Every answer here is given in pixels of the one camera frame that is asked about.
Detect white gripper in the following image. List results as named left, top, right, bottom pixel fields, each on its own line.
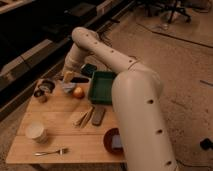
left=63, top=58, right=80, bottom=83

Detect black handled tool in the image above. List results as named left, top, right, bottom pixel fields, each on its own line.
left=38, top=77, right=89, bottom=93

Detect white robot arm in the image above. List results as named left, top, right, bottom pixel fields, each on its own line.
left=63, top=27, right=179, bottom=171

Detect green plastic tray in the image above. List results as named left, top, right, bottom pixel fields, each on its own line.
left=88, top=71, right=116, bottom=105

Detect blue crumpled cloth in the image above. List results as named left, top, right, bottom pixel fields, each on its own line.
left=61, top=82, right=77, bottom=93

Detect small black box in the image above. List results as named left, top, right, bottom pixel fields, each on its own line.
left=81, top=63, right=97, bottom=78

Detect yellow apple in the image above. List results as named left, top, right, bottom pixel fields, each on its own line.
left=73, top=87, right=85, bottom=99

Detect small metal can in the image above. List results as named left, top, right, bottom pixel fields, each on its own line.
left=34, top=90, right=47, bottom=103

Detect wooden chopsticks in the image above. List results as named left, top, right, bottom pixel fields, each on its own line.
left=74, top=107, right=94, bottom=128

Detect wooden table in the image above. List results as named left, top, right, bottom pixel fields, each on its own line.
left=6, top=82, right=125, bottom=164

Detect dark shelving unit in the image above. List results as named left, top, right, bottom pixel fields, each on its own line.
left=0, top=0, right=130, bottom=121

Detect white paper cup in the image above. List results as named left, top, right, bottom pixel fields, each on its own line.
left=25, top=122, right=48, bottom=143

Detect dark red bowl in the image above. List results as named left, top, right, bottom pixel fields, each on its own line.
left=103, top=128, right=123, bottom=155

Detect silver fork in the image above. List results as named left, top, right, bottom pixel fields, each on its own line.
left=34, top=148, right=69, bottom=156

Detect blue sponge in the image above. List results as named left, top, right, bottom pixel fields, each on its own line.
left=111, top=135, right=122, bottom=149

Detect office chair base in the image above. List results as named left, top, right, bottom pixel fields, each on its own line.
left=145, top=0, right=191, bottom=24

